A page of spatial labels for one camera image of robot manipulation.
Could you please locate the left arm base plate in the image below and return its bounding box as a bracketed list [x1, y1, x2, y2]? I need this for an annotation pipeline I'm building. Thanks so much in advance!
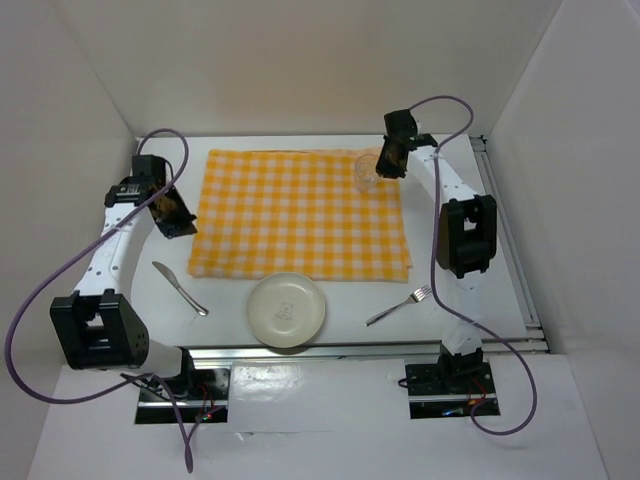
[134, 367, 231, 425]

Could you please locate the aluminium front rail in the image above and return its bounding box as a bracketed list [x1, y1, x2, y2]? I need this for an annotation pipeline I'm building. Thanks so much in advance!
[78, 340, 551, 364]

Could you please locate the silver fork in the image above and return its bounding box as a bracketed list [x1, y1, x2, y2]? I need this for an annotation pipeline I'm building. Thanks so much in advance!
[365, 285, 432, 327]

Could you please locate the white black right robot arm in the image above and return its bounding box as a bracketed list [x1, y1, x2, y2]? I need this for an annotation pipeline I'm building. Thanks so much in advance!
[154, 109, 497, 349]

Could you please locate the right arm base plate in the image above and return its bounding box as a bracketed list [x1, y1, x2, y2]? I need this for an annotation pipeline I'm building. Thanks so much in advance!
[397, 362, 500, 420]

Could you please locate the silver table knife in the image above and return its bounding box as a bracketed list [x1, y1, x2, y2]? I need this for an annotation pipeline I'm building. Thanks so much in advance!
[152, 261, 209, 317]

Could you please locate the clear drinking glass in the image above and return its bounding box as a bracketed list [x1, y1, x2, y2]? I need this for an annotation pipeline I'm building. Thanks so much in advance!
[354, 153, 381, 192]

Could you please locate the yellow white checkered cloth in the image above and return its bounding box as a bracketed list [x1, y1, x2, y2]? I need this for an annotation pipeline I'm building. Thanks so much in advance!
[187, 148, 412, 283]

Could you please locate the aluminium rail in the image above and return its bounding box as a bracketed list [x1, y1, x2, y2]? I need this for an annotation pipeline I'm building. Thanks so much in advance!
[469, 135, 550, 354]
[78, 340, 551, 364]

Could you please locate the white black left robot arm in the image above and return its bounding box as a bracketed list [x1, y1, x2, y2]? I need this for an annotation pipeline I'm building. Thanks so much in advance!
[50, 155, 198, 399]

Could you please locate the aluminium right side rail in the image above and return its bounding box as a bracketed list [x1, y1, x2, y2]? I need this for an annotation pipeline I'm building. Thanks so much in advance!
[469, 135, 550, 354]

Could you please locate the cream round plate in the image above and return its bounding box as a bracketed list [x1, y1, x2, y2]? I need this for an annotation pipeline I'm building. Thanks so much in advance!
[245, 272, 326, 349]

